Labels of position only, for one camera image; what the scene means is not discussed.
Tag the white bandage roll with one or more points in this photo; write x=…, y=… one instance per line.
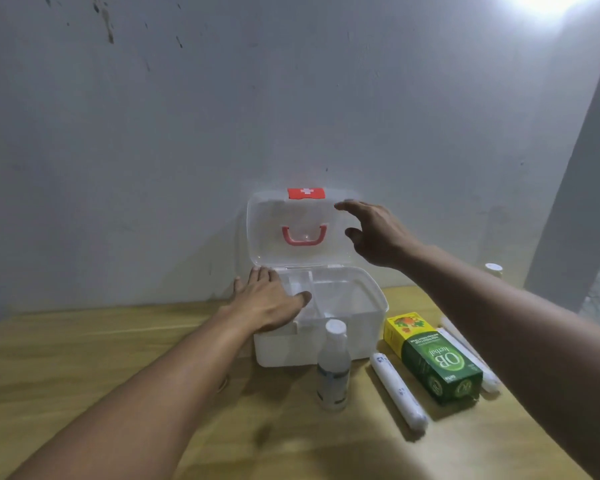
x=399, y=393
x=462, y=339

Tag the person's left forearm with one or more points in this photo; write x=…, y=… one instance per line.
x=145, y=399

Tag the white plastic first aid box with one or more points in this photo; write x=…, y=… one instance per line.
x=285, y=349

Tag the person's left middle finger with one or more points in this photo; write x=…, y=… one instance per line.
x=264, y=275

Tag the person's left hand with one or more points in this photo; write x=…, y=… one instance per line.
x=260, y=304

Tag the person's right forearm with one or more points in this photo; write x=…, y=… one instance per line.
x=520, y=339

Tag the small white-capped bottle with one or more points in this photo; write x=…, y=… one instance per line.
x=493, y=269

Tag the white compartment tray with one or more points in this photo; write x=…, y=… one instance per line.
x=300, y=282

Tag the person's left thumb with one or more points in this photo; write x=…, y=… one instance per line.
x=298, y=300

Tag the person's right hand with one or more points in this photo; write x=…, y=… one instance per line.
x=385, y=234

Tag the clear bottle with white cap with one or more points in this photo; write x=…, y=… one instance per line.
x=333, y=369

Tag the green and yellow medicine carton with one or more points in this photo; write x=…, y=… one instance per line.
x=437, y=364

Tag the person's left little finger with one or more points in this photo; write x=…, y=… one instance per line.
x=239, y=286

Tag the person's right thumb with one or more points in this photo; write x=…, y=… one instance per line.
x=355, y=235

